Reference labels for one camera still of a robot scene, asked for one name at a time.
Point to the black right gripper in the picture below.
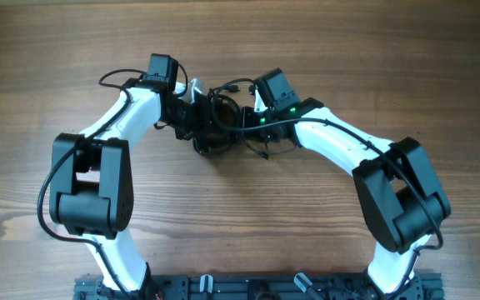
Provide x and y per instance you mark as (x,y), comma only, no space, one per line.
(243,126)

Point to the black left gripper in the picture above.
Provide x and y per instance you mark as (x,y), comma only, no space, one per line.
(201,117)

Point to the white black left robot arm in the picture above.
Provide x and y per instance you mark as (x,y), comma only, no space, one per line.
(88,196)

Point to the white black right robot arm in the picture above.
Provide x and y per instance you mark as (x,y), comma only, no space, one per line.
(402,200)

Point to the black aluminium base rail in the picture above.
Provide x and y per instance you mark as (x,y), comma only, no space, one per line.
(426,286)

